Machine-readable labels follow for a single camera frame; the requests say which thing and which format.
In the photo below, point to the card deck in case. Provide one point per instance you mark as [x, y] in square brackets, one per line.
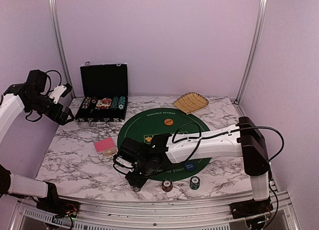
[104, 103]

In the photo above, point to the right aluminium frame post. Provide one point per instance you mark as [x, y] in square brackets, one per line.
[261, 15]

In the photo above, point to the blue small blind button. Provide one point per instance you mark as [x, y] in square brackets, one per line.
[189, 166]

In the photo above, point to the front aluminium rail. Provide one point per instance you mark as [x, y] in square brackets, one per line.
[214, 213]

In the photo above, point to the green fifty chip stack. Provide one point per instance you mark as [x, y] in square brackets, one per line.
[194, 183]

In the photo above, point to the orange hundred chip stack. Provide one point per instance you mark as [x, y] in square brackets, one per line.
[167, 185]

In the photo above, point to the teal chip row in case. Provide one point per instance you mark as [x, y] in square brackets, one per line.
[121, 103]

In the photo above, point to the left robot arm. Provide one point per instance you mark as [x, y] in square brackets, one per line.
[32, 96]

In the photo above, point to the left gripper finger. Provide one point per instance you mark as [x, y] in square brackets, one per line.
[69, 114]
[65, 121]

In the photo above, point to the aluminium frame post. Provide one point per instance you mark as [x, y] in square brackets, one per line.
[261, 15]
[58, 38]

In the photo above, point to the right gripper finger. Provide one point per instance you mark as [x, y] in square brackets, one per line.
[140, 181]
[131, 180]

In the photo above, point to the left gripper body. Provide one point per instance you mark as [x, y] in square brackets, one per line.
[53, 114]

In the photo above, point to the orange big blind button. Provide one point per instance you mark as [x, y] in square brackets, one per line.
[168, 122]

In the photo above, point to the round green poker mat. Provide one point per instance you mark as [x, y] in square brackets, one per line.
[143, 126]

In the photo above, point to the blue ten chip stack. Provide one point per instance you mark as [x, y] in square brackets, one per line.
[135, 189]

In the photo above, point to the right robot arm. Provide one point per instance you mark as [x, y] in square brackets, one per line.
[168, 151]

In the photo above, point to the woven bamboo tray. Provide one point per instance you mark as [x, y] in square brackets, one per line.
[191, 102]

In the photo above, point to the green chip row in case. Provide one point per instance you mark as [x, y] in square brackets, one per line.
[114, 103]

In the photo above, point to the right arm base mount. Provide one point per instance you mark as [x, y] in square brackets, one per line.
[249, 208]

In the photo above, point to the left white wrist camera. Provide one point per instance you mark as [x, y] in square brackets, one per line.
[60, 91]

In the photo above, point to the blue-tan chip row in case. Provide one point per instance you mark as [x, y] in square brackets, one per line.
[86, 103]

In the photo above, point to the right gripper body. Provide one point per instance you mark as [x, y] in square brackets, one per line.
[142, 169]

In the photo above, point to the left aluminium frame post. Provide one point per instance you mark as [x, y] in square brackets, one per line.
[58, 38]

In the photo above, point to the black poker chip case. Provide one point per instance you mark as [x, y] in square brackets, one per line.
[103, 81]

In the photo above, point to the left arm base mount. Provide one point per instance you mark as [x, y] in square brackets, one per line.
[62, 208]

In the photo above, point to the orange-black chip row in case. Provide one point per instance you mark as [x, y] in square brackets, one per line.
[94, 100]

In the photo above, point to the red-backed playing card deck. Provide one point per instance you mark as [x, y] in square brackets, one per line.
[105, 147]

